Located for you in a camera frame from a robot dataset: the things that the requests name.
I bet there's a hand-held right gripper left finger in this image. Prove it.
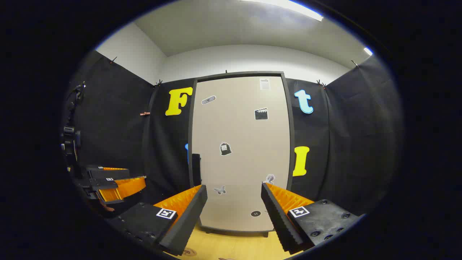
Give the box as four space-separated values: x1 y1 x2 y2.
106 185 208 257

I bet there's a grey cabinet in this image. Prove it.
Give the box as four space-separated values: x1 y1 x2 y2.
188 71 295 237

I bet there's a black cabinet door handle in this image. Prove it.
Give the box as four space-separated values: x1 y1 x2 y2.
192 153 202 187

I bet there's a long ceiling light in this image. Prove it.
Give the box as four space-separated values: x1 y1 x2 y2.
240 0 324 22

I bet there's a black backdrop cloth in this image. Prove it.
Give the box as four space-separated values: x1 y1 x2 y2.
63 51 403 217

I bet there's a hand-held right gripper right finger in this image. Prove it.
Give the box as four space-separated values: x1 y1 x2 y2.
261 182 366 254

